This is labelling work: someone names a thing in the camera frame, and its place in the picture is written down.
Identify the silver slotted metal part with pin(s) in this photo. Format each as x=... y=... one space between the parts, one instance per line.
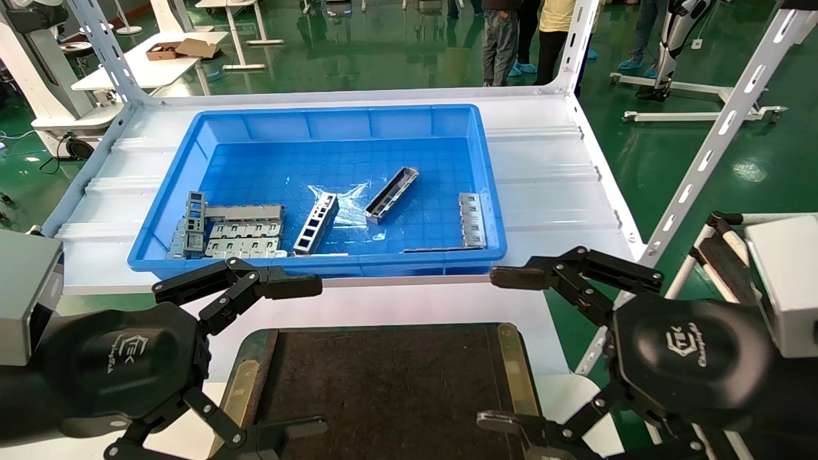
x=463 y=220

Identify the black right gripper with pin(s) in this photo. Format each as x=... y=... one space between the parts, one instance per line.
x=696 y=364

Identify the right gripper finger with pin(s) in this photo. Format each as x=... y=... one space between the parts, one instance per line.
x=530 y=276

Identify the white table with pedestal legs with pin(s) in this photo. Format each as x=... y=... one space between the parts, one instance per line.
x=243 y=66

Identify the white neighbour robot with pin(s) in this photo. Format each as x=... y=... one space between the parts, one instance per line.
x=38 y=70

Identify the person in grey jeans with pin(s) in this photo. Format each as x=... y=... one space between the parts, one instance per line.
x=498 y=38

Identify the clear plastic film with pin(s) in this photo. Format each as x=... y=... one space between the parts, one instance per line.
x=354 y=207

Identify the blue plastic bin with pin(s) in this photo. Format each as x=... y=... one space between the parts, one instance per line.
x=396 y=128

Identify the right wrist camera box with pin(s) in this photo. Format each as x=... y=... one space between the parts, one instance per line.
x=789 y=281

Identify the white wheeled frame stand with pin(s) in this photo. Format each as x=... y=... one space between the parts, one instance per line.
x=690 y=117

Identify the white metal shelf rack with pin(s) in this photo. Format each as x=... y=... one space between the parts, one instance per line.
x=543 y=191

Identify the black tray container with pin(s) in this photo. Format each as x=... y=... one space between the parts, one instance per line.
x=383 y=383

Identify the grey metal channel part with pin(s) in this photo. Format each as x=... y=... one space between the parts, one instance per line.
x=391 y=195

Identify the grey metal ladder frame part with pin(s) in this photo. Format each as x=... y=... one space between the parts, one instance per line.
x=327 y=198

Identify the white black humanoid robot legs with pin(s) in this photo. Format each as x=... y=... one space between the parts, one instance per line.
x=671 y=32

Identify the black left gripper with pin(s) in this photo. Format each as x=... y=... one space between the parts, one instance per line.
x=121 y=358

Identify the black white folding stand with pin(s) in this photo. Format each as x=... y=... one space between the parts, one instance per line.
x=716 y=255

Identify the white floor stand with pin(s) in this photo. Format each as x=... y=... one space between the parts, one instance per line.
x=128 y=29

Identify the person in blue jeans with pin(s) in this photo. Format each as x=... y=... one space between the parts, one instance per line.
x=645 y=25

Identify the open cardboard box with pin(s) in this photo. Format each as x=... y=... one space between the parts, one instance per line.
x=195 y=48

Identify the long grey metal bar part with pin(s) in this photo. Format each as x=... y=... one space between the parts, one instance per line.
x=243 y=211

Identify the dark grey ladder frame part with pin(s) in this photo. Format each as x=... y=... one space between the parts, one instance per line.
x=188 y=237

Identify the person in yellow shirt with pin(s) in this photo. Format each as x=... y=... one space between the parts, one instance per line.
x=556 y=16

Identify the flat slotted metal plate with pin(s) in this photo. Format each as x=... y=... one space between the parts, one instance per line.
x=281 y=254
x=276 y=229
x=275 y=245

